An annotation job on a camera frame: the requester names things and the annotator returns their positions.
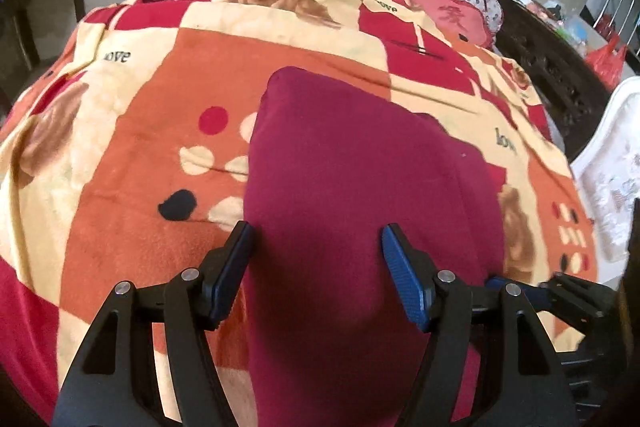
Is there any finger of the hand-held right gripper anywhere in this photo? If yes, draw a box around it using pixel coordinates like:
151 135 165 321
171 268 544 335
484 276 555 312

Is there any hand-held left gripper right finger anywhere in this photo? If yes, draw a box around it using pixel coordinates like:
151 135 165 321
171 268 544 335
381 223 581 427

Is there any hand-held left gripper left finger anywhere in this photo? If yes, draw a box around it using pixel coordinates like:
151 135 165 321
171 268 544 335
50 221 257 427

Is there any maroon knit sweater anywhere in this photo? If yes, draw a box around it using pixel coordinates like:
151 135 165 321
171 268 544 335
239 66 507 427

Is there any white lace covered chair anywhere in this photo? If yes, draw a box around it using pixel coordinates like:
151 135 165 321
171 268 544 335
570 76 640 285

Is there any red orange printed blanket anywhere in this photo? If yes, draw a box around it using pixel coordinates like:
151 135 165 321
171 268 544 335
0 0 601 413

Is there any dark carved wooden headboard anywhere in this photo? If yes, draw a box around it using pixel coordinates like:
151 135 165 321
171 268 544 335
492 0 613 160

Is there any red plastic bag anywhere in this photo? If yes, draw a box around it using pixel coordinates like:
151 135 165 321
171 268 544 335
584 34 628 88

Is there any clear plastic bottle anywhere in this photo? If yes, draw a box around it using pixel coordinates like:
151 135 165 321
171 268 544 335
564 18 591 50

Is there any red embroidered cushion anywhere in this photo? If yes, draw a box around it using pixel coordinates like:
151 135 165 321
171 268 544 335
410 0 496 48

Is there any metal rack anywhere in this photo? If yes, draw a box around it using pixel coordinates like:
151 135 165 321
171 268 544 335
592 0 640 42

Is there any dark wooden desk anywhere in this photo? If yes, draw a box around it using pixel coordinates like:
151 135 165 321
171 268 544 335
0 0 87 105

